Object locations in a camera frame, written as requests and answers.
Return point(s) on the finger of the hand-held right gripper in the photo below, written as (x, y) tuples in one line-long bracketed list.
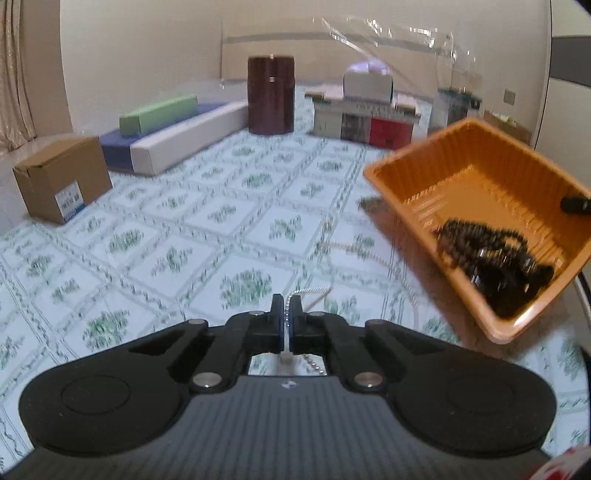
[(575, 204)]

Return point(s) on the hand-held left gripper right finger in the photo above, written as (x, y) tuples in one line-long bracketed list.
[(298, 325)]

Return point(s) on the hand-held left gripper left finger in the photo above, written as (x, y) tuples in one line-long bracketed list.
[(279, 323)]

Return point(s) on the orange plastic tray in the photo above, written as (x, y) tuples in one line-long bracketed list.
[(485, 152)]

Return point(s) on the shallow cardboard tray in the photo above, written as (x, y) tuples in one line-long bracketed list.
[(508, 127)]

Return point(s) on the wardrobe with dark panel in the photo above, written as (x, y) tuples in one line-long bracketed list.
[(570, 60)]

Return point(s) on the small dark box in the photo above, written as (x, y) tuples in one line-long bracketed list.
[(455, 110)]

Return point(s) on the flat pink-topped book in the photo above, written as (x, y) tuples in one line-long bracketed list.
[(406, 110)]

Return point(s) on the long white box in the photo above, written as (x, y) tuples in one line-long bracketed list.
[(184, 138)]

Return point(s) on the clear plastic wrap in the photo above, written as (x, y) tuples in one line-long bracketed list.
[(415, 50)]

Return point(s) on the maroon cylindrical canister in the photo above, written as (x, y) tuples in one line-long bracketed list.
[(270, 97)]

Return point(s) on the long blue box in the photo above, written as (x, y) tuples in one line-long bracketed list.
[(115, 150)]

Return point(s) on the purple white tissue pack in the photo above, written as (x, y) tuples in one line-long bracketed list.
[(367, 85)]

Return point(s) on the long green box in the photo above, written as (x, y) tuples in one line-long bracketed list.
[(157, 113)]

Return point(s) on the red white cloth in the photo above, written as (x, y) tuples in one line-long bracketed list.
[(565, 464)]

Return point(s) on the brown cardboard box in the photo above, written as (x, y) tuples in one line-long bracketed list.
[(60, 177)]

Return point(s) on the clear plastic bag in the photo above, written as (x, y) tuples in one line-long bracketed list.
[(314, 60)]

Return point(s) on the pink curtain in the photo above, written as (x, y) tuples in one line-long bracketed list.
[(23, 69)]

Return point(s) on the wall switch plate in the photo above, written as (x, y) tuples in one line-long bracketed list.
[(509, 96)]

